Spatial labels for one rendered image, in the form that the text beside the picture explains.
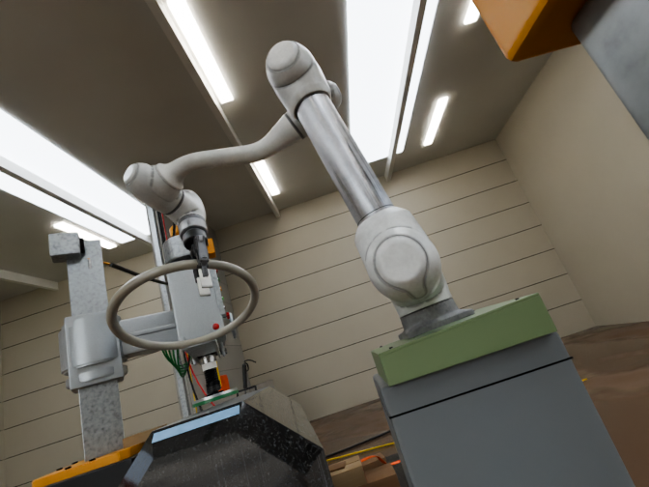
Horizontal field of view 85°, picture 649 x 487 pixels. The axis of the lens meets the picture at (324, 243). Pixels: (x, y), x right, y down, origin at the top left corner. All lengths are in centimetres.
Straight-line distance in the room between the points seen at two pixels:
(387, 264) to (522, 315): 31
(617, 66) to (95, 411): 249
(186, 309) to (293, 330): 507
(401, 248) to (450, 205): 684
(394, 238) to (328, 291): 615
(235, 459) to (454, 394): 85
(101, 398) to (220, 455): 120
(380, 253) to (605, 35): 58
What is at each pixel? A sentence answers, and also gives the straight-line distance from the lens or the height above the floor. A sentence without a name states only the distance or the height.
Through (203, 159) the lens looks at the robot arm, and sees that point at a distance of 119.
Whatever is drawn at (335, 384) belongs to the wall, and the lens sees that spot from 680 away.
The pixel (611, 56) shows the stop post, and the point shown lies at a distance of 21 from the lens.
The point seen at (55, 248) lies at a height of 197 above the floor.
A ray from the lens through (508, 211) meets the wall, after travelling 785.
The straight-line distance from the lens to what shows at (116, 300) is 123.
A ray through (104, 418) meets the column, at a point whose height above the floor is 96.
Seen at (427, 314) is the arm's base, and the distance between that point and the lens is 96.
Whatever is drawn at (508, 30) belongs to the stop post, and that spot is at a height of 101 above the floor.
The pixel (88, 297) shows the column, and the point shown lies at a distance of 262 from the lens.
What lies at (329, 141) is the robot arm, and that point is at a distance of 92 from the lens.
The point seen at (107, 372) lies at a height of 119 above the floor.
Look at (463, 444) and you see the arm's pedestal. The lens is 86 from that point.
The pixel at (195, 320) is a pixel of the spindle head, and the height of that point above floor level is 126.
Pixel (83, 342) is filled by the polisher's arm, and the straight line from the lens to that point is 248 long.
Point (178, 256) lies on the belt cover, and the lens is 197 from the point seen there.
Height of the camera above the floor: 89
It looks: 17 degrees up
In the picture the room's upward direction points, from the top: 18 degrees counter-clockwise
